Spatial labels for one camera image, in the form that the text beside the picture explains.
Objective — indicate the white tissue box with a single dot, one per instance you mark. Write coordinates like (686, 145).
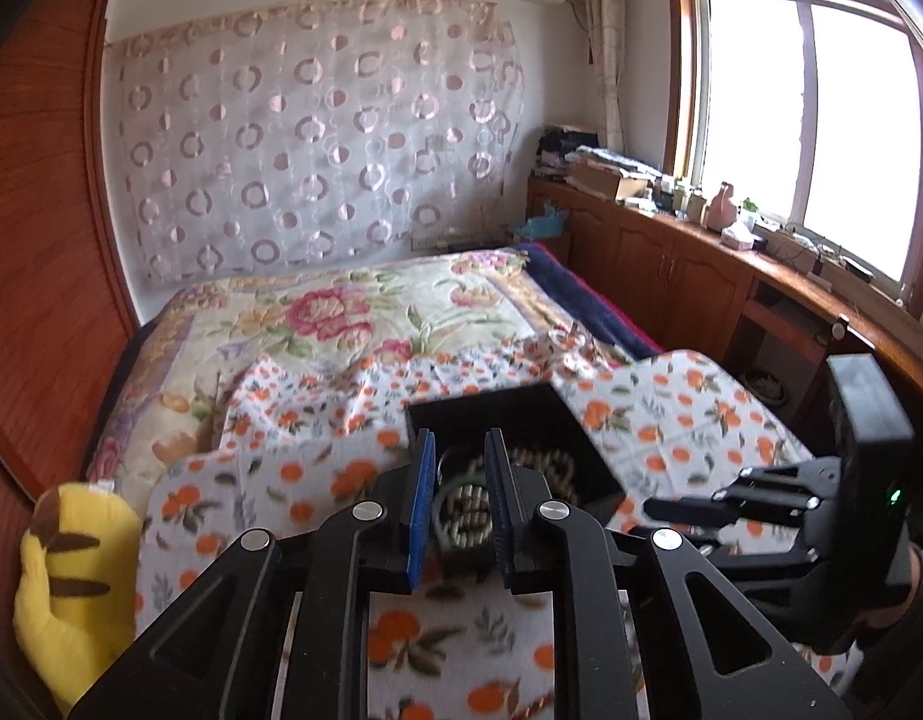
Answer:
(738, 238)

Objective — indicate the circle pattern wall curtain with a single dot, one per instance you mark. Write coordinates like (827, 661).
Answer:
(319, 127)

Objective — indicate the pink figurine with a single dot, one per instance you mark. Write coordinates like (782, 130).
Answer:
(722, 206)

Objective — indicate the dark cosmetic bottle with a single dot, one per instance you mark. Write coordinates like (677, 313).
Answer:
(667, 191)

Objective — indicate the dark clothes pile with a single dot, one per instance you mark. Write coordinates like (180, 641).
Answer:
(562, 146)

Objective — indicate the window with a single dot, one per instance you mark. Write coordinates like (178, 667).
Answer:
(806, 127)

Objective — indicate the yellow plush toy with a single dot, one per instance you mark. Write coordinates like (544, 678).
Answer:
(71, 577)

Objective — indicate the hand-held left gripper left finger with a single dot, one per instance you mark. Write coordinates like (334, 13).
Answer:
(424, 510)

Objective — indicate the teal bag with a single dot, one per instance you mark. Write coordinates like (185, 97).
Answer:
(540, 226)

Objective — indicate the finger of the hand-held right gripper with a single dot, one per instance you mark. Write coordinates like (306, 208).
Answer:
(746, 495)
(768, 555)

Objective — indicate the brown cardboard box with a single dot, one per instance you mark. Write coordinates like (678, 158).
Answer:
(603, 183)

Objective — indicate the wooden cabinet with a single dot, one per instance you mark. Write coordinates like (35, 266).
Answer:
(656, 270)

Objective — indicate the navy blue blanket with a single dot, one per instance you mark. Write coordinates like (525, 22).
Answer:
(589, 307)

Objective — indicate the small green plant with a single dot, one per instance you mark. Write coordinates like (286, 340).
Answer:
(750, 205)

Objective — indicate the folded light cloth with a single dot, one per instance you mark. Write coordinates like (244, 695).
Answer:
(611, 161)

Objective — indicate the black cardboard box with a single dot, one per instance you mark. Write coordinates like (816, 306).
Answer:
(581, 420)

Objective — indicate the floral blanket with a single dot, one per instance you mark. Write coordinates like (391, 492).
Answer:
(319, 315)

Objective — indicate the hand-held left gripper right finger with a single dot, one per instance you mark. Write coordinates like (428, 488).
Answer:
(500, 510)

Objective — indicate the patterned window curtain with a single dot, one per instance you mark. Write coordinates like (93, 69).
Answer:
(603, 52)

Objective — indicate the orange print cloth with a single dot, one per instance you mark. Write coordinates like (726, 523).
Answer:
(693, 405)

